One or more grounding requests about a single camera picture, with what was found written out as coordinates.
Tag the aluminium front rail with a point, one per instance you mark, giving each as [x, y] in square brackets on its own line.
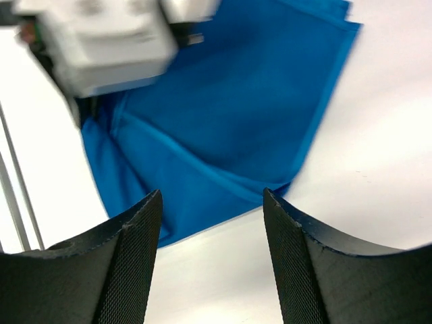
[19, 228]

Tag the blue cloth napkin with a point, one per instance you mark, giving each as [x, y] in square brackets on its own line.
[231, 116]

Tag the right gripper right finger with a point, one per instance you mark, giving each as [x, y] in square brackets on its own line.
[324, 275]

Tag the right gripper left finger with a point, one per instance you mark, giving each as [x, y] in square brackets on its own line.
[100, 276]

